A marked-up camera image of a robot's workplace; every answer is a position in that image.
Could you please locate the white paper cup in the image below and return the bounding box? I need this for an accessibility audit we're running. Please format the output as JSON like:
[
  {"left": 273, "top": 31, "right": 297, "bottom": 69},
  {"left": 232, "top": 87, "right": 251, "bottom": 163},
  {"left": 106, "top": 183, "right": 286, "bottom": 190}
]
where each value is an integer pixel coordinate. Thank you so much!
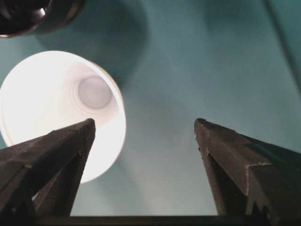
[{"left": 0, "top": 50, "right": 127, "bottom": 185}]

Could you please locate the black cup holder red handle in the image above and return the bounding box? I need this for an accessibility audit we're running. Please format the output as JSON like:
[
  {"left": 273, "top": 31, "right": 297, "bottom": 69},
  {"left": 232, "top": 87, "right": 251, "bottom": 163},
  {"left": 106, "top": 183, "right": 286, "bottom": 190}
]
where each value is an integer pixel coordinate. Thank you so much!
[{"left": 0, "top": 0, "right": 86, "bottom": 39}]

